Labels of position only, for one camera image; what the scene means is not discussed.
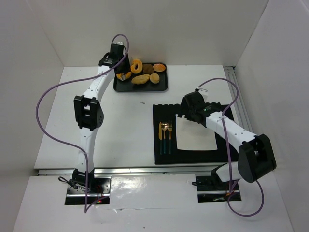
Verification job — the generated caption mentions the orange glazed donut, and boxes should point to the orange glazed donut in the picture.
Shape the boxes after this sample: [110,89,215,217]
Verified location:
[116,72,132,81]
[131,59,143,74]

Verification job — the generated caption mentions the stainless steel tongs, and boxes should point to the stainless steel tongs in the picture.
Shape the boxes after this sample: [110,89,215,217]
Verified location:
[120,72,130,81]

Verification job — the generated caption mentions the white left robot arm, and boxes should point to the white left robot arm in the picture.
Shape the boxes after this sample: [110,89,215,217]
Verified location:
[72,42,130,193]

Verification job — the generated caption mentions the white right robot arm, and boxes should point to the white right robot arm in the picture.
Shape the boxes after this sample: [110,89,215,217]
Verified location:
[178,89,277,183]

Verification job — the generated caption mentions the dark brown bread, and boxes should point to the dark brown bread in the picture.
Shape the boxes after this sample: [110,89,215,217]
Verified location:
[143,64,155,75]

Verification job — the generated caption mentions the oblong yellow bread roll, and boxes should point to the oblong yellow bread roll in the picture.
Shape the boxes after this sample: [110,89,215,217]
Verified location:
[131,74,150,85]

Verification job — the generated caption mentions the white square plate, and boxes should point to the white square plate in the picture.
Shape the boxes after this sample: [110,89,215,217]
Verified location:
[176,117,217,151]

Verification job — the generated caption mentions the black placemat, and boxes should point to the black placemat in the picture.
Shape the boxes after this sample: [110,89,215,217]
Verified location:
[153,104,228,165]

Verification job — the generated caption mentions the black serving tray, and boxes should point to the black serving tray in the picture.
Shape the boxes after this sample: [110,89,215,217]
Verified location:
[112,62,169,93]

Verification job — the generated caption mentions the orange topped round bun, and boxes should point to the orange topped round bun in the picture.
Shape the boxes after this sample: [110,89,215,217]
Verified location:
[153,63,166,72]

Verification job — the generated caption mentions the small yellow muffin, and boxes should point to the small yellow muffin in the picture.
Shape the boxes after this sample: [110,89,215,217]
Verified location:
[150,73,160,84]

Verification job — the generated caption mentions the gold fork teal handle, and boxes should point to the gold fork teal handle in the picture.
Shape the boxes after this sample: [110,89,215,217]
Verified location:
[168,120,173,155]

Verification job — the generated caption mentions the gold spoon teal handle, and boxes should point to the gold spoon teal handle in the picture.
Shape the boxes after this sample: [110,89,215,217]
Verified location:
[161,122,169,154]

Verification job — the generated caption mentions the gold knife teal handle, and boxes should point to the gold knife teal handle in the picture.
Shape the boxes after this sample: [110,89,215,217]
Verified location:
[158,121,163,155]

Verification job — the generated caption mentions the aluminium rail right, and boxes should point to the aluminium rail right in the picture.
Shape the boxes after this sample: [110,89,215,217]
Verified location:
[224,66,252,132]

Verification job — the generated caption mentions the aluminium rail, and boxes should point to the aluminium rail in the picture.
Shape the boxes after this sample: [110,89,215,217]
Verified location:
[38,166,215,176]
[224,66,252,132]

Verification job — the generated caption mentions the aluminium rail front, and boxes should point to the aluminium rail front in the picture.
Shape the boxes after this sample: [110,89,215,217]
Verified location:
[38,166,215,176]

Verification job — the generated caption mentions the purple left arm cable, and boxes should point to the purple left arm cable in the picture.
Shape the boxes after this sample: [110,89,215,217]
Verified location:
[35,34,130,214]

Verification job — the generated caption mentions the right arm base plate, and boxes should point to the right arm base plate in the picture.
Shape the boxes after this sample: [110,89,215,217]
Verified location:
[191,176,229,194]

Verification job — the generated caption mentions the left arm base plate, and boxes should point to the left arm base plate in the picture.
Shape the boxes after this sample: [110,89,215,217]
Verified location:
[66,177,111,199]

